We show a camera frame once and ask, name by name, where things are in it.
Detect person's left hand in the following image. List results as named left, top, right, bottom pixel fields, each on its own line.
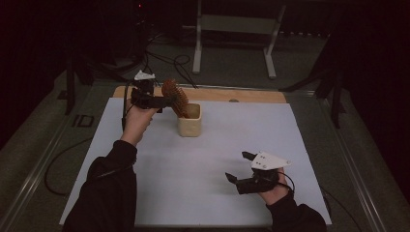
left=119, top=98, right=160, bottom=148

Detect black floor cables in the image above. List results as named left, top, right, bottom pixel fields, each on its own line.
left=133, top=32, right=199, bottom=90

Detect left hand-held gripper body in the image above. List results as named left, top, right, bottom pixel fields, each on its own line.
left=130, top=70, right=162, bottom=110

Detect beige square container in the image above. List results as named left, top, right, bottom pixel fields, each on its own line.
left=177, top=102, right=203, bottom=138

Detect person's right hand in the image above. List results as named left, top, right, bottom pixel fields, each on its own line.
left=256, top=167, right=291, bottom=207

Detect black stand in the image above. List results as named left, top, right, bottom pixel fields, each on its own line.
left=278, top=32, right=346, bottom=130
left=62, top=52, right=133, bottom=116

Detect hand-held gripper cable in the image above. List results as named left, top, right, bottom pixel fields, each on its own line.
left=44, top=80, right=134, bottom=197
left=277, top=170, right=363, bottom=232

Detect white table mat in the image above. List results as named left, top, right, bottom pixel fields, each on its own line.
left=58, top=97, right=333, bottom=226

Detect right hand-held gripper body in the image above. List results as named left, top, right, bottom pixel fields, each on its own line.
left=236, top=151, right=292, bottom=195

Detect right hand-held gripper cable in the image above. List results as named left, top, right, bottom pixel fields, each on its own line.
left=277, top=170, right=363, bottom=232

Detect white metal stand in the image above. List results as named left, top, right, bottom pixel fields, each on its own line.
left=191, top=0, right=287, bottom=80

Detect wooden paddle hairbrush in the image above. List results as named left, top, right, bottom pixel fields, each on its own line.
left=161, top=78, right=191, bottom=119

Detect left hand-held gripper cable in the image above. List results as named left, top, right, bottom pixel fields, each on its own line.
left=44, top=80, right=134, bottom=197

